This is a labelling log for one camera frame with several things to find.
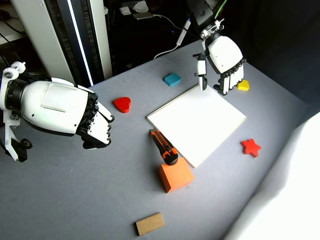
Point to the orange black utility knife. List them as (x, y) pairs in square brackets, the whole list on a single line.
[(162, 145)]

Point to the orange rectangular block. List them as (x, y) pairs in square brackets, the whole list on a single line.
[(175, 177)]

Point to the red heart block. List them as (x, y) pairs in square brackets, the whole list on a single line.
[(122, 103)]

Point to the white column with black strips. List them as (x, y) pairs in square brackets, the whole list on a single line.
[(50, 37)]

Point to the grey table cloth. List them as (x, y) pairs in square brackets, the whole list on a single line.
[(75, 187)]

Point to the blue rounded block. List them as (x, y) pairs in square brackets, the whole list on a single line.
[(172, 79)]

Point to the silver flat device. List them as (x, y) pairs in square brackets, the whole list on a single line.
[(142, 15)]

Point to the white crumpled bag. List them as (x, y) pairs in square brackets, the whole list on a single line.
[(140, 6)]

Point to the white paper pad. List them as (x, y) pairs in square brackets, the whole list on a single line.
[(195, 120)]

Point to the brown wooden block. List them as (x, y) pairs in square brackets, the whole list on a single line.
[(150, 224)]

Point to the yellow heart block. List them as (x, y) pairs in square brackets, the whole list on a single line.
[(244, 85)]

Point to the red star block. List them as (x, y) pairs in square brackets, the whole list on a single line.
[(250, 147)]

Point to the blurred white panel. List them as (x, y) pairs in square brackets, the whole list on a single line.
[(287, 187)]

